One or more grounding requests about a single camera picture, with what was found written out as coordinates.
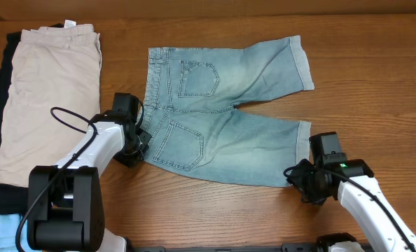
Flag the light blue denim shorts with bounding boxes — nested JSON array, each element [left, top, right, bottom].
[[141, 36, 314, 187]]

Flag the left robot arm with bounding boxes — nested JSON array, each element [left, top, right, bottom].
[[15, 93, 151, 251]]

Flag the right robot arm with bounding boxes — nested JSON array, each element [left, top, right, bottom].
[[284, 132, 416, 252]]

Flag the beige folded shorts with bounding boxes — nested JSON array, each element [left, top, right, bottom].
[[0, 24, 102, 187]]

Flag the light blue cloth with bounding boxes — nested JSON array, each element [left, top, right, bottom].
[[0, 213, 22, 252]]

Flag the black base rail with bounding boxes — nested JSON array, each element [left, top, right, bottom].
[[127, 242, 370, 252]]

